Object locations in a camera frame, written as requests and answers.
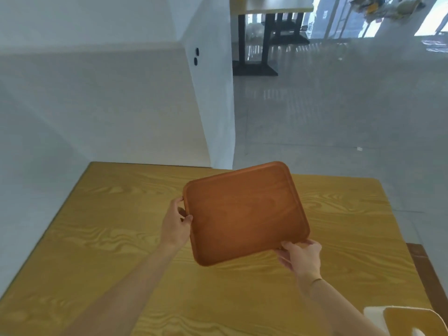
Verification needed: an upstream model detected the person's right hand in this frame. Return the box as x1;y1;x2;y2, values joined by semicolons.
274;239;322;281

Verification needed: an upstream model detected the person's left hand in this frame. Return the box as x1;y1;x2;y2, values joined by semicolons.
160;197;193;252

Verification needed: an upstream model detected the brown wooden tray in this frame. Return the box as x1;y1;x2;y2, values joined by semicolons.
182;161;311;267

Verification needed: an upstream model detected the person's right forearm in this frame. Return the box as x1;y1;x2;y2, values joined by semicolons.
298;274;385;336

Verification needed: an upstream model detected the person's left forearm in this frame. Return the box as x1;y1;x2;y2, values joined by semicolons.
58;241;181;336

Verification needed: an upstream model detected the wooden dining table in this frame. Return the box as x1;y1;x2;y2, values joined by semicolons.
0;161;434;336

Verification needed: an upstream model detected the yellow wooden chair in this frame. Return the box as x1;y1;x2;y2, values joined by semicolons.
363;306;448;336

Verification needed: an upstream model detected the table with black legs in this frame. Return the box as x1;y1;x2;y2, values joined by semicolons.
230;0;314;77

